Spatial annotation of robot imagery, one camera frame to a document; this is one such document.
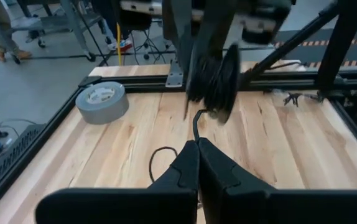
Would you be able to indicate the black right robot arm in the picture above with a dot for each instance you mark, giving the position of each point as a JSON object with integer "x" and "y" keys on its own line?
{"x": 178, "y": 37}

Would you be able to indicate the grey duct tape roll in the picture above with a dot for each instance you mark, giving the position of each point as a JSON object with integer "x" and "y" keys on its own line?
{"x": 104, "y": 105}

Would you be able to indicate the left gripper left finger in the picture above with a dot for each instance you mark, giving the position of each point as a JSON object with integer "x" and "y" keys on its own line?
{"x": 135, "y": 208}

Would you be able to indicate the grey metal rolling cart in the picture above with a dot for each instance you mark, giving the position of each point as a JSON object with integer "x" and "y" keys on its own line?
{"x": 72, "y": 21}

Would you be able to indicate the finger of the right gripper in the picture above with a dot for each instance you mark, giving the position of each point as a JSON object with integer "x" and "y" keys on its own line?
{"x": 216, "y": 25}

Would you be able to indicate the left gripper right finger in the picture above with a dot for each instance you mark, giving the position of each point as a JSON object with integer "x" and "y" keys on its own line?
{"x": 275, "y": 208}

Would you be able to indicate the black aluminium table frame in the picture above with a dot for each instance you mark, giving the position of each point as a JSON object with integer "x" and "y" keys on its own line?
{"x": 340, "y": 40}

